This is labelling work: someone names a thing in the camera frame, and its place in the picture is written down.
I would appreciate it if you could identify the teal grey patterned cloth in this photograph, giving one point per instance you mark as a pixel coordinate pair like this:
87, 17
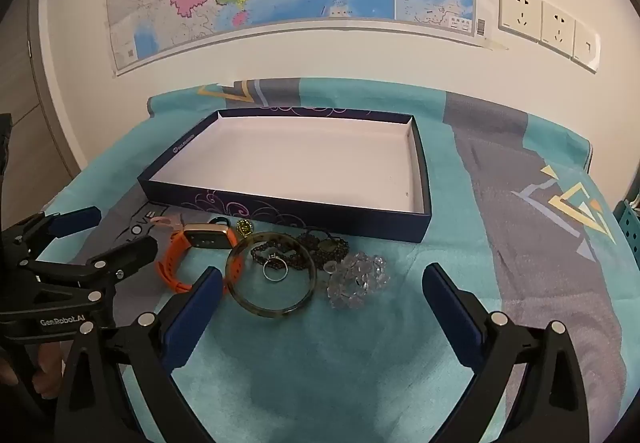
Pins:
350, 363

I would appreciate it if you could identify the orange smartwatch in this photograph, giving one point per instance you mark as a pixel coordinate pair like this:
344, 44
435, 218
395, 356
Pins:
205, 238

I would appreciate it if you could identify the person's left hand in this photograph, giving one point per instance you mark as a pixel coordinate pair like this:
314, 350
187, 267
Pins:
47, 360

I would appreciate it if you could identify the narrow white wall socket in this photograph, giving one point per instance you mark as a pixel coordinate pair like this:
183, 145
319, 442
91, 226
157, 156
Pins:
586, 45

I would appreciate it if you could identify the beige cabinet door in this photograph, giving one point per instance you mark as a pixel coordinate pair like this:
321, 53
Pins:
25, 73

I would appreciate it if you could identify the tortoiseshell bangle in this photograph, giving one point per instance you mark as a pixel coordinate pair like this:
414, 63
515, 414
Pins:
272, 313

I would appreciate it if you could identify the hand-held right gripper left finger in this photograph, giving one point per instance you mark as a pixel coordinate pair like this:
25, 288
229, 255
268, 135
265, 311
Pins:
195, 318

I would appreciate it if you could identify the blue perforated basket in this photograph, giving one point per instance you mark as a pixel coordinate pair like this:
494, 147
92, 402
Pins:
631, 233

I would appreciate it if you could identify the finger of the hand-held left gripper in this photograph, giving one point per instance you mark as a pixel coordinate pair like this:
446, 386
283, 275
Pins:
75, 219
135, 250

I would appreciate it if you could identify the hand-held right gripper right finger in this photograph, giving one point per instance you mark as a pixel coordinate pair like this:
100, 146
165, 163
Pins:
450, 313

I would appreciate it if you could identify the dark blue shallow box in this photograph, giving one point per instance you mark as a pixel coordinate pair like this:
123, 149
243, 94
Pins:
300, 158

